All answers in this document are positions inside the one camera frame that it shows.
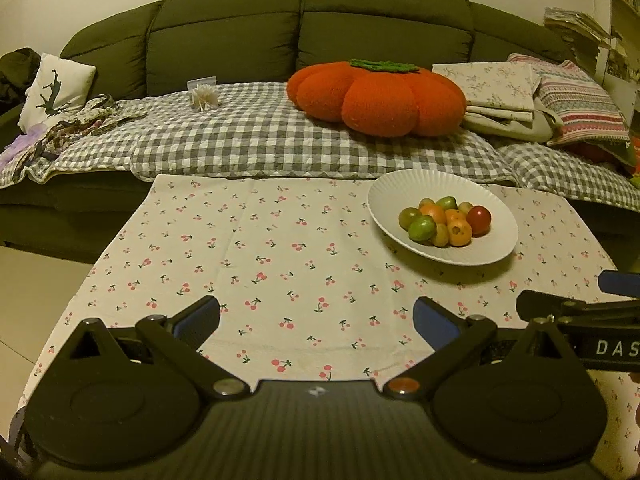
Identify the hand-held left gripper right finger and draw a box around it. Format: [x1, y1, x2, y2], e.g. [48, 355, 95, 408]
[383, 296, 581, 402]

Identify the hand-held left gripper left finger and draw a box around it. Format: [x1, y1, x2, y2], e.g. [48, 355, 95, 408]
[47, 295, 252, 401]

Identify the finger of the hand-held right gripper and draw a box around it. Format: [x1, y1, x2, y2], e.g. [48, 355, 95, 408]
[516, 290, 640, 332]
[598, 270, 640, 297]

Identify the white ribbed plate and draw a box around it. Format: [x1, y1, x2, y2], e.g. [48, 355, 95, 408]
[367, 169, 519, 267]

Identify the large orange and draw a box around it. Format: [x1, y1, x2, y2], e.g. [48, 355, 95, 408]
[446, 220, 473, 247]

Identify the green and red tomato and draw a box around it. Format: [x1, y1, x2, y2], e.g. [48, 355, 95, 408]
[398, 206, 423, 231]

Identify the red cloth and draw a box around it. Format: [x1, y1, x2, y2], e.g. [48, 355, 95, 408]
[570, 135, 640, 176]

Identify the cherry print tablecloth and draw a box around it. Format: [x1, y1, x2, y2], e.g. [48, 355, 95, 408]
[15, 172, 640, 461]

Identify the folded beige cloth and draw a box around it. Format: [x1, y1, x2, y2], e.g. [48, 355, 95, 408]
[460, 95, 563, 143]

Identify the grey checkered blanket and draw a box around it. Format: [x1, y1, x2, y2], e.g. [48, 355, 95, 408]
[0, 81, 640, 211]

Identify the striped knit cushion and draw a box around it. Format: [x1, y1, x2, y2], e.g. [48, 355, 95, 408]
[507, 53, 632, 148]

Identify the orange pumpkin cushion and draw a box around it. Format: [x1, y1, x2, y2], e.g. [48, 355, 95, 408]
[286, 59, 467, 138]

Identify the clear cotton swab box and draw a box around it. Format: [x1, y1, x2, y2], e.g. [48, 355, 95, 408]
[187, 76, 219, 111]

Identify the folded floral sheet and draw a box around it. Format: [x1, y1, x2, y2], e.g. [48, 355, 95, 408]
[431, 61, 541, 123]

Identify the ruffled floral cloth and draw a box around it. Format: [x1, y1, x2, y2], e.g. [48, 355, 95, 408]
[30, 95, 146, 161]

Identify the purple cloth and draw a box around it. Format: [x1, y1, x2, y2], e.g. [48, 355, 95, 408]
[0, 127, 46, 171]

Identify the stack of papers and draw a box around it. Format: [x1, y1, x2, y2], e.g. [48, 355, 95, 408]
[543, 6, 613, 48]

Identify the white pillow with figure print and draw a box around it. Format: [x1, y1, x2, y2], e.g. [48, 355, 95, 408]
[18, 52, 97, 131]

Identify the olive green sofa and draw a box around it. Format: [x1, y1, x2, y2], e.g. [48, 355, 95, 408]
[0, 0, 640, 266]

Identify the dark jacket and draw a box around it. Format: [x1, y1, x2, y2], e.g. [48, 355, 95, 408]
[0, 47, 43, 106]

